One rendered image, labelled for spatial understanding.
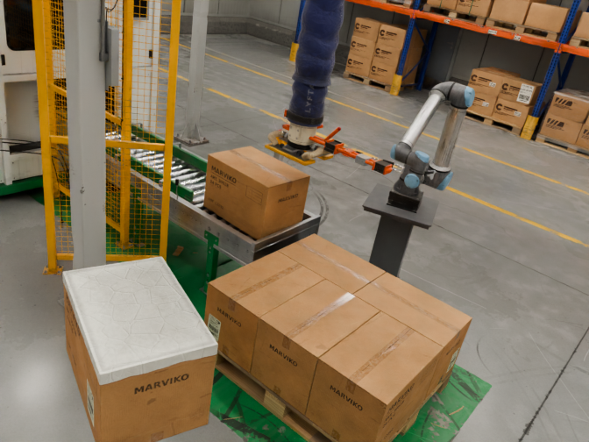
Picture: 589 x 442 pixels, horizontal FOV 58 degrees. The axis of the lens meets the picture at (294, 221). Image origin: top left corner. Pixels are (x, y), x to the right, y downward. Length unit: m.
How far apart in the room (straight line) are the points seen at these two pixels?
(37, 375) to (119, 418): 1.40
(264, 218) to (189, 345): 1.64
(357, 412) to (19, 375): 1.83
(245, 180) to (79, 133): 1.04
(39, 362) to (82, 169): 1.12
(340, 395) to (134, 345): 1.17
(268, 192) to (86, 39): 1.32
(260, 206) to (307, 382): 1.19
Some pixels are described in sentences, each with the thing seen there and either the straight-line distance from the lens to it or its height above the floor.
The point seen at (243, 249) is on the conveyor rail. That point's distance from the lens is 3.45.
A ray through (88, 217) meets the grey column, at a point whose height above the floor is 0.69.
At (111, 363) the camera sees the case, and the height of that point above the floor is 1.02.
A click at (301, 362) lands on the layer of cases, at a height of 0.45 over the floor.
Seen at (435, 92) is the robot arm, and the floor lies 1.62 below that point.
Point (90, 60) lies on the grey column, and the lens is 3.06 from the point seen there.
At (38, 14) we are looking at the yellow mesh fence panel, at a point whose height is 1.73.
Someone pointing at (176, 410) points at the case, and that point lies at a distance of 2.08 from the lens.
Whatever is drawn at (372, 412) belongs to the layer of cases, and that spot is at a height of 0.45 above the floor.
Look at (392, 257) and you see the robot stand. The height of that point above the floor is 0.35.
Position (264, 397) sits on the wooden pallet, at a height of 0.02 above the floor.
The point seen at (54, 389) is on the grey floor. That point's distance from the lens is 3.26.
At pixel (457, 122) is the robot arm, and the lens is 3.65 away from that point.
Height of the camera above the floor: 2.29
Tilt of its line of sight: 27 degrees down
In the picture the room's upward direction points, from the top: 10 degrees clockwise
